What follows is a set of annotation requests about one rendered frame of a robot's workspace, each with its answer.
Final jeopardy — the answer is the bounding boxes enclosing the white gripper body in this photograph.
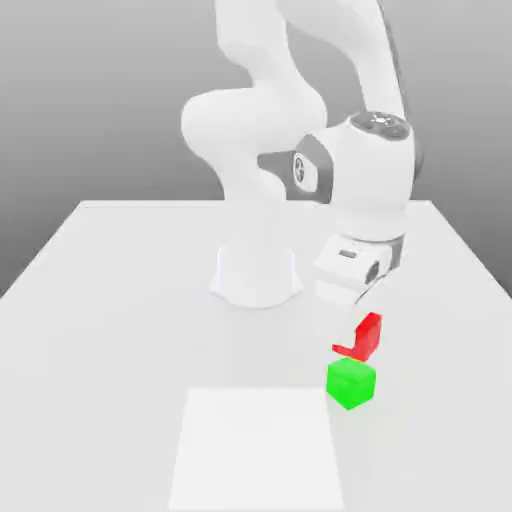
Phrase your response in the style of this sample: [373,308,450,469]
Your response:
[314,274,390,326]

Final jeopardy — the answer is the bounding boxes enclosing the small green cube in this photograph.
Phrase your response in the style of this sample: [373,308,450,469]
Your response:
[325,356,378,412]

